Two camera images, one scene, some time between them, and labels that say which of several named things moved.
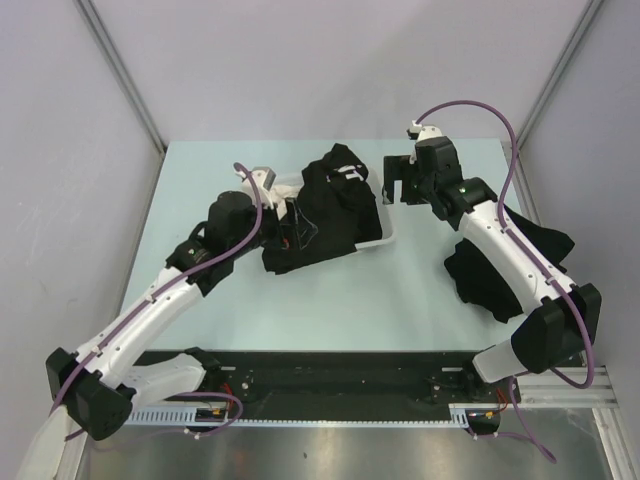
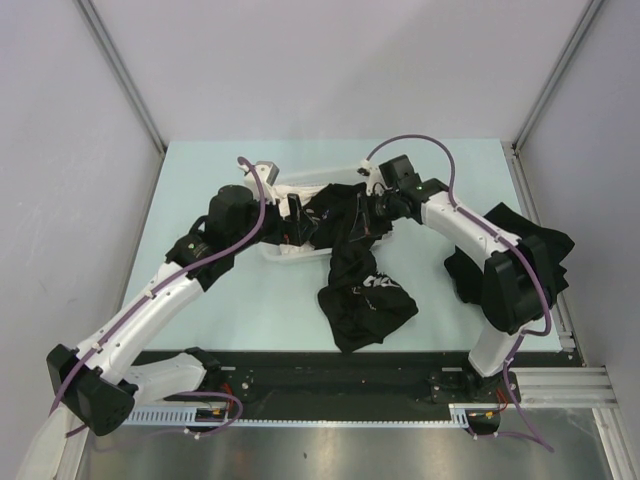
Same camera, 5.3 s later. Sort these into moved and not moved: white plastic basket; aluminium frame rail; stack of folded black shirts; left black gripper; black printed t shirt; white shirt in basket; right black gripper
Moved: black printed t shirt; right black gripper; white plastic basket
Not moved: left black gripper; stack of folded black shirts; white shirt in basket; aluminium frame rail
